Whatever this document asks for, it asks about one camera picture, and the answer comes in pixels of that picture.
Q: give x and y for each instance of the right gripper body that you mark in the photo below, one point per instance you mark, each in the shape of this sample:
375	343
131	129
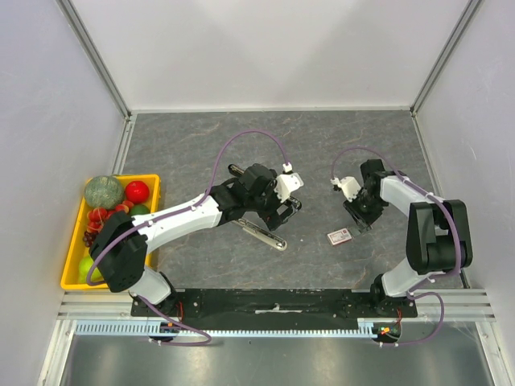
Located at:
360	213

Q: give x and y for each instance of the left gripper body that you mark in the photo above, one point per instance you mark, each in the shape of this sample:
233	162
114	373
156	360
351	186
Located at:
267	207

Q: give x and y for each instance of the silver and black stapler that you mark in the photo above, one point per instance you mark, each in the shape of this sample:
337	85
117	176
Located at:
261	234

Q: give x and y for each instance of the red white staple box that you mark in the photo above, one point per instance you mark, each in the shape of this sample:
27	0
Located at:
339	237

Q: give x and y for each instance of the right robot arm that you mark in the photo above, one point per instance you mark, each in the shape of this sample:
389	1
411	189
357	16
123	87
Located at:
438	238

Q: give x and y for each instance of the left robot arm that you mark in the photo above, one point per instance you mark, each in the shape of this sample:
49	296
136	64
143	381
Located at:
120	249

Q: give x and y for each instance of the green avocado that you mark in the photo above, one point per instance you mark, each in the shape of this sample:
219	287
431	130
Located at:
139	210

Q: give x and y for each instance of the red apple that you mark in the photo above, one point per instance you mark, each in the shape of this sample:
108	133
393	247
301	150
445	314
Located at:
137	192

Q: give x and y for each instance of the peach fruit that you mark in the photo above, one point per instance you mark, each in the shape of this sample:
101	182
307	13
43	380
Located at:
125	206

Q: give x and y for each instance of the green striped melon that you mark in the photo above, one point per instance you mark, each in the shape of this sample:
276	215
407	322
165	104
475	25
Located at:
104	191

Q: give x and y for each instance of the yellow plastic bin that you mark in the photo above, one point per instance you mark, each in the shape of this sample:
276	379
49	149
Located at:
73	276

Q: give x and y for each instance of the red cherry tomato cluster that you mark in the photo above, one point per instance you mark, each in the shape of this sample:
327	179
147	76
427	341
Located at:
97	218

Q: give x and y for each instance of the purple grape bunch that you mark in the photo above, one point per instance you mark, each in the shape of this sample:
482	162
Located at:
89	238

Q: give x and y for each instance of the green pear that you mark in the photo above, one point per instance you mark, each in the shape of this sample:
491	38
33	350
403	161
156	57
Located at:
86	268

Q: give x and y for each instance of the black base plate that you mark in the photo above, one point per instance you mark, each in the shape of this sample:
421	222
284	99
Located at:
204	303

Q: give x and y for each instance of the grey cable duct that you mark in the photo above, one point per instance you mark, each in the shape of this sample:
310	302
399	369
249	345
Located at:
161	328

